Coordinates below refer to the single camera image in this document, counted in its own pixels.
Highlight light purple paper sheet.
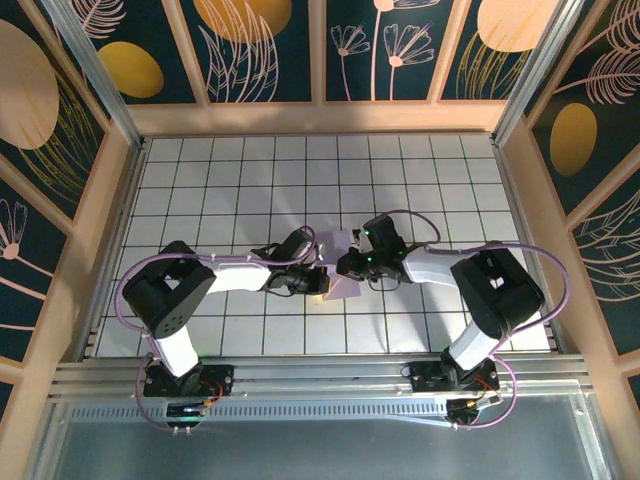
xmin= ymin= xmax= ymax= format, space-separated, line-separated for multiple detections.
xmin=313 ymin=228 xmax=363 ymax=303

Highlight grey metal sheet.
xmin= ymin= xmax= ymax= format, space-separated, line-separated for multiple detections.
xmin=27 ymin=394 xmax=619 ymax=480

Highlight aluminium mounting rail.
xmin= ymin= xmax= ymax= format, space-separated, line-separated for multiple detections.
xmin=49 ymin=353 xmax=596 ymax=401

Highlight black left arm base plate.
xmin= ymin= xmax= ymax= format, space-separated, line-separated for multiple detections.
xmin=142 ymin=363 xmax=236 ymax=399

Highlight slotted grey cable duct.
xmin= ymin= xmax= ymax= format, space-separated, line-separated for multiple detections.
xmin=67 ymin=397 xmax=454 ymax=425

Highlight aluminium side rail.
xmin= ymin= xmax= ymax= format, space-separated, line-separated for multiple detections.
xmin=492 ymin=137 xmax=571 ymax=356
xmin=74 ymin=139 xmax=149 ymax=361

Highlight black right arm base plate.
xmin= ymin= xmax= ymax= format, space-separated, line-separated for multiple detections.
xmin=407 ymin=360 xmax=501 ymax=394

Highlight teal wall panel pink flowers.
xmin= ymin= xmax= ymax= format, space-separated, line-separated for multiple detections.
xmin=324 ymin=0 xmax=457 ymax=103

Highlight small circuit board with wires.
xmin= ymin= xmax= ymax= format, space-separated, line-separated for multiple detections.
xmin=164 ymin=398 xmax=214 ymax=426
xmin=444 ymin=394 xmax=504 ymax=426

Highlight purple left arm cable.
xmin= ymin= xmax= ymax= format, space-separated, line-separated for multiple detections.
xmin=114 ymin=225 xmax=317 ymax=435

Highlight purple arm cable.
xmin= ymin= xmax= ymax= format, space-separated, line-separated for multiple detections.
xmin=387 ymin=208 xmax=573 ymax=432
xmin=114 ymin=225 xmax=317 ymax=435

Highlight teal wall panel orange circle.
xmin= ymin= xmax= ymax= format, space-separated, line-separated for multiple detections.
xmin=178 ymin=0 xmax=314 ymax=105

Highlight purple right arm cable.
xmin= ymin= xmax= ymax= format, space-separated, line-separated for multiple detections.
xmin=387 ymin=208 xmax=573 ymax=432

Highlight aluminium frame post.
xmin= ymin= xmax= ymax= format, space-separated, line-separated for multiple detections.
xmin=42 ymin=0 xmax=147 ymax=151
xmin=492 ymin=0 xmax=586 ymax=146

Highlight teal wall panel cream circle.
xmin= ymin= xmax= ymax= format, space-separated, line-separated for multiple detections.
xmin=438 ymin=0 xmax=564 ymax=101

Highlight teal wall panel yellow oval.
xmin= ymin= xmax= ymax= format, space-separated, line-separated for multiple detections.
xmin=522 ymin=0 xmax=640 ymax=219
xmin=64 ymin=0 xmax=210 ymax=106

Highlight teal wall panel leaf outlines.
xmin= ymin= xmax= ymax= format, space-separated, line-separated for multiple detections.
xmin=567 ymin=174 xmax=640 ymax=359

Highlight teal wall panel white flower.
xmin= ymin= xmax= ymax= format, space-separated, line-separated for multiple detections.
xmin=0 ymin=154 xmax=76 ymax=371

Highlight teal wall panel cream disc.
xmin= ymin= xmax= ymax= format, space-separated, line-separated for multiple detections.
xmin=0 ymin=0 xmax=112 ymax=224

